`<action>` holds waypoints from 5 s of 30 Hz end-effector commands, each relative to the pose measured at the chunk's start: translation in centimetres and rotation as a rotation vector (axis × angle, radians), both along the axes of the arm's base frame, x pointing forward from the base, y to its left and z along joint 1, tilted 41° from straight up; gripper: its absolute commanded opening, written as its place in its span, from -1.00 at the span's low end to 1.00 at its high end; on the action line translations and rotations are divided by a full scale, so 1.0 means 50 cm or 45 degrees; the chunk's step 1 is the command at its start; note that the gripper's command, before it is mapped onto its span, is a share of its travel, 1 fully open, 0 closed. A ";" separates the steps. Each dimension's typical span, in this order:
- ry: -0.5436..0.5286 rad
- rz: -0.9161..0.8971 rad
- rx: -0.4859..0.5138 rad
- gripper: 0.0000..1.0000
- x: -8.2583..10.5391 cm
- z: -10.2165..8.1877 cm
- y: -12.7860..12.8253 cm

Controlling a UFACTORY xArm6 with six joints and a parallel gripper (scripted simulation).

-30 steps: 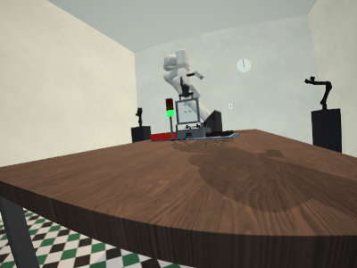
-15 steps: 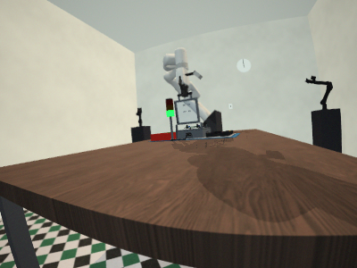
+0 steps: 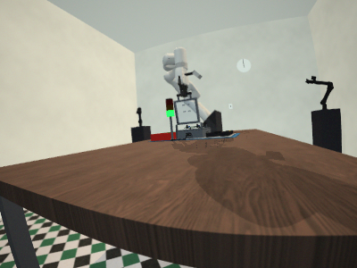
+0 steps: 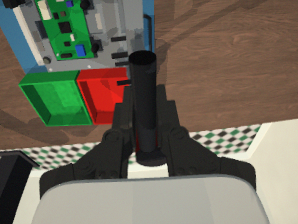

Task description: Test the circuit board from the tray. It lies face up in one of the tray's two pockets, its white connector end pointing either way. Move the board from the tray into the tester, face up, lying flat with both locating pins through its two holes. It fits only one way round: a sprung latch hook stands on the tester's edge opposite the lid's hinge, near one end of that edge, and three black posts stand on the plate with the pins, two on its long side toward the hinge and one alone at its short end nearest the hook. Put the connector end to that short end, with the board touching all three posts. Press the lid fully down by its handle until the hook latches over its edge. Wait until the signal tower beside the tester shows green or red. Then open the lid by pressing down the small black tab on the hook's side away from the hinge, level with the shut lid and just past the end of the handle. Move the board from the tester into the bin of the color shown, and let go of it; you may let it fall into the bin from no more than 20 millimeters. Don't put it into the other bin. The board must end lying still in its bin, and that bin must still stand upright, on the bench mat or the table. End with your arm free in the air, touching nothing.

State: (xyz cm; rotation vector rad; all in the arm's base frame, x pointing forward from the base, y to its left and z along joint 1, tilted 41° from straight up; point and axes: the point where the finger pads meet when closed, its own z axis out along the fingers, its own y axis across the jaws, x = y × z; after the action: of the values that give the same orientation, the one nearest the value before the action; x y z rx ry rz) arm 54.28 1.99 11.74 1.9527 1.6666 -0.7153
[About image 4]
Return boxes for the green bin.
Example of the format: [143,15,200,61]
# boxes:
[18,70,93,126]

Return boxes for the green circuit board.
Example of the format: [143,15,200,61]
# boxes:
[35,0,94,60]

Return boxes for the red bin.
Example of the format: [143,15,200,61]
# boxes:
[77,67,129,125]

